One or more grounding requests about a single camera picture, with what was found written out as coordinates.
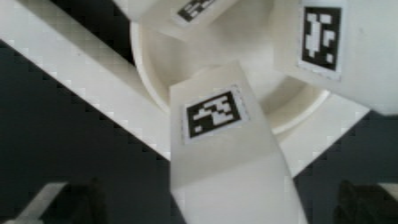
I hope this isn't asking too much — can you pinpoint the white stool leg with tag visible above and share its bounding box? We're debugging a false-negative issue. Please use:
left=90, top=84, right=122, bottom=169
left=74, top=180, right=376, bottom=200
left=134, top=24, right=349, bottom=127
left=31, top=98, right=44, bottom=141
left=271, top=0, right=398, bottom=116

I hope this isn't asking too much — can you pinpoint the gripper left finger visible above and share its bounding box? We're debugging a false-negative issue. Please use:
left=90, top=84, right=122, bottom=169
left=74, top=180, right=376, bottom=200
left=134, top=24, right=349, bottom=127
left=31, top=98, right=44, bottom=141
left=0, top=179, right=108, bottom=224

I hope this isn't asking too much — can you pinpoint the white right fence wall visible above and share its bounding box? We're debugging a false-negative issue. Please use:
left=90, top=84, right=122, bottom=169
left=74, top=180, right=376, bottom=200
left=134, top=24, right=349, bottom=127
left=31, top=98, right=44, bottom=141
left=277, top=95, right=369, bottom=176

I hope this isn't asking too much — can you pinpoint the white fence wall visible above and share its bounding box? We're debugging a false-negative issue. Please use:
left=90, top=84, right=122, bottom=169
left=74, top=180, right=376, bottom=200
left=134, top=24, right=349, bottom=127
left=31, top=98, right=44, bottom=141
left=0, top=0, right=170, bottom=157
left=277, top=95, right=369, bottom=176

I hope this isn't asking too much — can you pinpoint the white front fence wall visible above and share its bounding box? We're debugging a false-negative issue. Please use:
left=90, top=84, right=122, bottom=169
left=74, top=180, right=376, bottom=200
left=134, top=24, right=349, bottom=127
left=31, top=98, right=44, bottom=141
left=0, top=0, right=170, bottom=157

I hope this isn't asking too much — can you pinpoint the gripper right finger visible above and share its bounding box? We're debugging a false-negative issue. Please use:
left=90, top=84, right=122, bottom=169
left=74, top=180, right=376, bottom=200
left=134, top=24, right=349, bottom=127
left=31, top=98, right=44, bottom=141
left=332, top=180, right=398, bottom=224

